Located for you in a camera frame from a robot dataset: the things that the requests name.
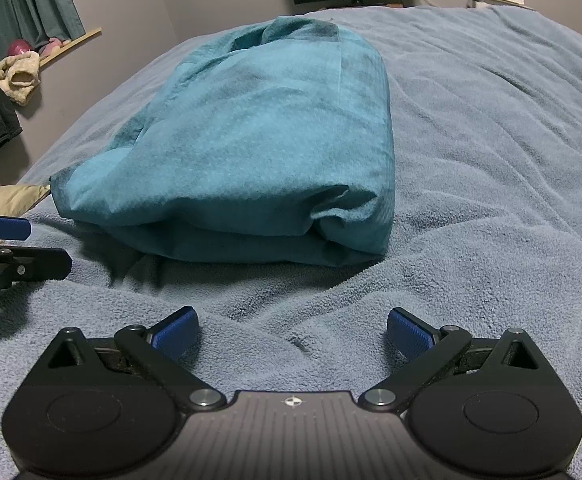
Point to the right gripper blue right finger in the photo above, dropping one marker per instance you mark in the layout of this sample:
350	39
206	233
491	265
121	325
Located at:
409	335

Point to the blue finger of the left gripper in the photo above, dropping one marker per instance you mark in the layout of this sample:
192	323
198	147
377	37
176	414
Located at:
1	227

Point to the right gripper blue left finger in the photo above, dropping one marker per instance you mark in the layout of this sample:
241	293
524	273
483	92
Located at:
174	335

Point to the teal hooded jacket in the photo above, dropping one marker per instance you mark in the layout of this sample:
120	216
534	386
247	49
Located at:
271	143

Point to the beige pillow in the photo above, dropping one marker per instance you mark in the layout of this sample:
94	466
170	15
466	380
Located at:
17	199

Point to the beige cloth on sill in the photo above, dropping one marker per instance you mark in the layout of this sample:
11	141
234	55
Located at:
20	76

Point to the pink round object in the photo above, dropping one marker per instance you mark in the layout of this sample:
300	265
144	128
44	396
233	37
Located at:
19	46

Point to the wooden window sill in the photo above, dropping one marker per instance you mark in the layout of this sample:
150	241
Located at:
69	46

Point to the blue fleece bed blanket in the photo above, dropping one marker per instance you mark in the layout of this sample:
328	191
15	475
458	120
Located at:
487	119

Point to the white side shelf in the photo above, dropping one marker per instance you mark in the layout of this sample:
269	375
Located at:
478	4

